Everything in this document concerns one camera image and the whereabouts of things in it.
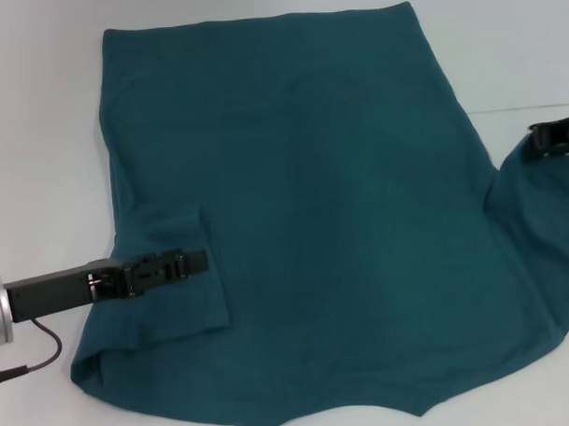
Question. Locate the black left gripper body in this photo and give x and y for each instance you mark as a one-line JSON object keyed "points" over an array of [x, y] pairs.
{"points": [[53, 291]]}

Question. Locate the teal blue shirt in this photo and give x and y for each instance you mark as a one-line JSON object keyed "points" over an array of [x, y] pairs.
{"points": [[321, 197]]}

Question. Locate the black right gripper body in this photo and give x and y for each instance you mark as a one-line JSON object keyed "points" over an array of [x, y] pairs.
{"points": [[567, 140]]}

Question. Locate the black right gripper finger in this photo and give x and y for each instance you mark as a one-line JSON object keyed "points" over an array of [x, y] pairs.
{"points": [[539, 152], [541, 133]]}

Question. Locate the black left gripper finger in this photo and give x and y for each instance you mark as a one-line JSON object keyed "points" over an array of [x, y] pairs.
{"points": [[166, 254], [195, 263]]}

